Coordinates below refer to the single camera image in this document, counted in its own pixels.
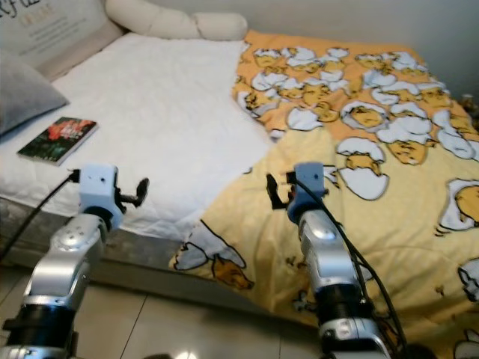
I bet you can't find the grey pillow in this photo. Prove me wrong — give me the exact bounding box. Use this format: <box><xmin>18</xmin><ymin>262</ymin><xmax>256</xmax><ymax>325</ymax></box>
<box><xmin>0</xmin><ymin>51</ymin><xmax>70</xmax><ymax>137</ymax></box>

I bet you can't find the dark red-covered book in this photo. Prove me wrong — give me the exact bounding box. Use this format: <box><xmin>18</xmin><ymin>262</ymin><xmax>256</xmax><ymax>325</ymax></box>
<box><xmin>16</xmin><ymin>115</ymin><xmax>99</xmax><ymax>166</ymax></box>

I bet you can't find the white quilted bed mattress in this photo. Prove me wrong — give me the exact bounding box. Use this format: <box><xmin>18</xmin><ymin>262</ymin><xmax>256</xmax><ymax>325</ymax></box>
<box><xmin>0</xmin><ymin>31</ymin><xmax>279</xmax><ymax>311</ymax></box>

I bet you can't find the beige bolster pillow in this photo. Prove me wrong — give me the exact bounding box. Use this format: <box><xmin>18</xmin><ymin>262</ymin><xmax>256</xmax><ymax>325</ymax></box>
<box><xmin>105</xmin><ymin>0</ymin><xmax>249</xmax><ymax>43</ymax></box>

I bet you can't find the patterned plastic-wrapped mattress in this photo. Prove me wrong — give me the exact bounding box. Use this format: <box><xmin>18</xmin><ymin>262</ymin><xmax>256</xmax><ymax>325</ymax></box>
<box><xmin>0</xmin><ymin>0</ymin><xmax>125</xmax><ymax>82</ymax></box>

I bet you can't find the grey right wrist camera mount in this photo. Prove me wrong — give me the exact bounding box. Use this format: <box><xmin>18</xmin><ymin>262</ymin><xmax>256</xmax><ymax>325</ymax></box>
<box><xmin>286</xmin><ymin>162</ymin><xmax>326</xmax><ymax>225</ymax></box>

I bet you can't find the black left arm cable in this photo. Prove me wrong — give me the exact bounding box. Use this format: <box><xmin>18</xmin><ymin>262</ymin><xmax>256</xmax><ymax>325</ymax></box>
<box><xmin>0</xmin><ymin>171</ymin><xmax>83</xmax><ymax>259</ymax></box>

